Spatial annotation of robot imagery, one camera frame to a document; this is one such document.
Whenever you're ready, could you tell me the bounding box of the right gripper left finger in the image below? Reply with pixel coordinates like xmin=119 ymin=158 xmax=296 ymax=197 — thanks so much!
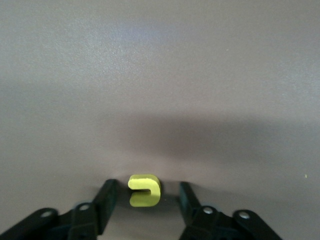
xmin=0 ymin=178 xmax=118 ymax=240

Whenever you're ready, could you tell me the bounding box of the brown table mat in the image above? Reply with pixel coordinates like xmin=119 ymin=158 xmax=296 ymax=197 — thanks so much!
xmin=0 ymin=0 xmax=320 ymax=240

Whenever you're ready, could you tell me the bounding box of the yellow letter u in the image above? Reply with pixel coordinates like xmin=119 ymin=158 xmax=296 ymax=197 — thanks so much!
xmin=127 ymin=174 xmax=161 ymax=208

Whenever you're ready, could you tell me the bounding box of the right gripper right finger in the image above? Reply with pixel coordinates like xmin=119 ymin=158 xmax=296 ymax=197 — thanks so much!
xmin=178 ymin=181 xmax=283 ymax=240

